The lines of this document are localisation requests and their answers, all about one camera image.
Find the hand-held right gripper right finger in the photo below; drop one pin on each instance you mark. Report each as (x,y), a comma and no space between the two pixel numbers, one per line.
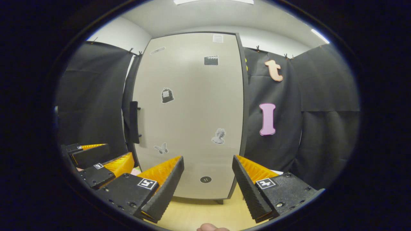
(249,192)

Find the small ceiling light panel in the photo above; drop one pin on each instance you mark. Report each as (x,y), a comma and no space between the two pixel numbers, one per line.
(320,36)

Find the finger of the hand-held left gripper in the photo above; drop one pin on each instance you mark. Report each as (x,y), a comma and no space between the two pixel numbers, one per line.
(90,155)
(96,175)

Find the long ceiling light panel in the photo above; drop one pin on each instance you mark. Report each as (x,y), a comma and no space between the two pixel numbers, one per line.
(212,1)

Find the light grey cabinet door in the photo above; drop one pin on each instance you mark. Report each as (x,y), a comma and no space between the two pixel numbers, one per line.
(192,112)

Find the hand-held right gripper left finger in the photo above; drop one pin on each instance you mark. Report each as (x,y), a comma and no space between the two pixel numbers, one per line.
(168,192)

